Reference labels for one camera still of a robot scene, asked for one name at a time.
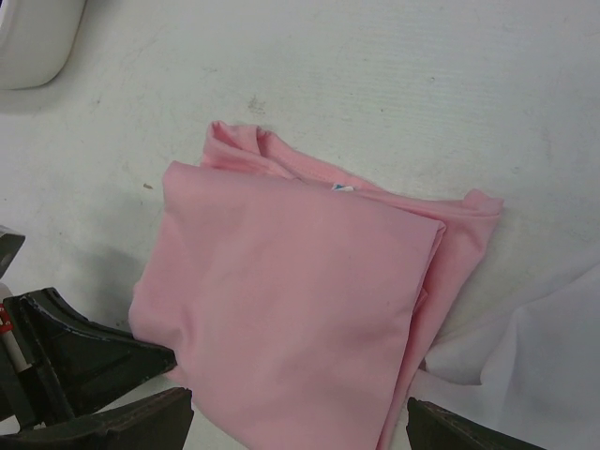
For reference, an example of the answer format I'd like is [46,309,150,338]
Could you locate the white t shirt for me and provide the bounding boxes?
[408,248,599,449]

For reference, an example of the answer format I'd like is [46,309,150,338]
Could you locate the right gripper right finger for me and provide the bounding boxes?
[406,397,530,450]

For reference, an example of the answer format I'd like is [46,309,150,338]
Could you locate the white plastic basket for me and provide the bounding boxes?
[1,0,86,90]

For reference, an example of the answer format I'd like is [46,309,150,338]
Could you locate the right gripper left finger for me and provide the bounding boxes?
[1,387,194,450]

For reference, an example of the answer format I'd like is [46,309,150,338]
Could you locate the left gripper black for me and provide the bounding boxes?
[1,226,175,429]

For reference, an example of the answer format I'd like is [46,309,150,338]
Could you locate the pink t shirt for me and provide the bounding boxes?
[128,121,503,449]

